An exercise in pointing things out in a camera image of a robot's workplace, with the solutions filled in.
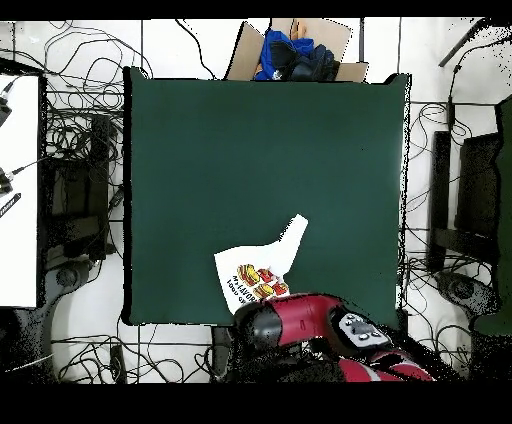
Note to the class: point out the white printed t-shirt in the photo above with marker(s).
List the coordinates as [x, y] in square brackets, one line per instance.
[276, 256]

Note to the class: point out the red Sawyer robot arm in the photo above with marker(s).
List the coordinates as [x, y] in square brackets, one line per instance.
[304, 316]

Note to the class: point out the dark green table cloth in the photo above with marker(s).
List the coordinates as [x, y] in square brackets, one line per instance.
[200, 140]

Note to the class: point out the brown cardboard box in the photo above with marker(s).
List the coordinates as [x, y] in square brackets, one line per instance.
[244, 60]

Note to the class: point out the dark navy garment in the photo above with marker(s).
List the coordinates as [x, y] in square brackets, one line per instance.
[316, 64]

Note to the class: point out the black metal stand base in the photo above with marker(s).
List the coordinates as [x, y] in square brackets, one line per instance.
[476, 180]
[98, 160]

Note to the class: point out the blue garment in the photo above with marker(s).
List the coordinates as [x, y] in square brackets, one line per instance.
[276, 38]

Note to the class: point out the black power strip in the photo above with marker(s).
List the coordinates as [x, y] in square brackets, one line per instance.
[118, 362]

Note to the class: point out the white side table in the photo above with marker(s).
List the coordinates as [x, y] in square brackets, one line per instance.
[20, 240]

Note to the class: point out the black label strip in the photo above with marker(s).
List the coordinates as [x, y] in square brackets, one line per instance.
[10, 204]

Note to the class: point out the dark metal rod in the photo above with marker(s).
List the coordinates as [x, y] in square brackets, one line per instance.
[460, 44]

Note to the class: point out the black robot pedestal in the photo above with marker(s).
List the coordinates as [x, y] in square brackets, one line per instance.
[222, 352]

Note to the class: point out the grey pedestal leg with caster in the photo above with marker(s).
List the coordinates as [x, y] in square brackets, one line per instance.
[464, 288]
[66, 276]

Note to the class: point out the black camera device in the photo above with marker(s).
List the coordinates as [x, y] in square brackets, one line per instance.
[4, 184]
[3, 112]

